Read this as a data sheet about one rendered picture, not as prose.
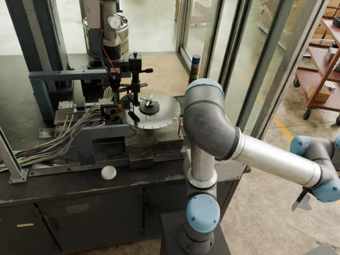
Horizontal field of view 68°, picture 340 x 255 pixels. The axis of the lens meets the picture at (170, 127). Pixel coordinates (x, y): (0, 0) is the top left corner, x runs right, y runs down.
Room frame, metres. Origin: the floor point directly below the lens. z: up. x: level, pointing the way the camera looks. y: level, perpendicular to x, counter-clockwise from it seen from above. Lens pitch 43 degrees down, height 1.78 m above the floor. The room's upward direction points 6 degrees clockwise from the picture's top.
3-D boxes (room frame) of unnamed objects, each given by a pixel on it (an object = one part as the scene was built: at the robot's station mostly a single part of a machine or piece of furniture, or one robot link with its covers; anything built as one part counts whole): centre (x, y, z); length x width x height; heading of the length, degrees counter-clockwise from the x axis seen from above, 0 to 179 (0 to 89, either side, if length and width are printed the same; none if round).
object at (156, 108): (1.03, 0.12, 0.96); 0.11 x 0.11 x 0.03
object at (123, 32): (1.72, 0.51, 0.93); 0.31 x 0.31 x 0.36
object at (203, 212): (0.47, -0.15, 0.91); 0.13 x 0.12 x 0.14; 179
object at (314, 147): (0.58, -0.46, 1.21); 0.11 x 0.11 x 0.08; 89
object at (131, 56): (0.99, 0.18, 1.17); 0.06 x 0.05 x 0.20; 98
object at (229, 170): (0.80, -0.24, 0.82); 0.28 x 0.11 x 0.15; 107
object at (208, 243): (0.47, -0.15, 0.80); 0.15 x 0.15 x 0.10
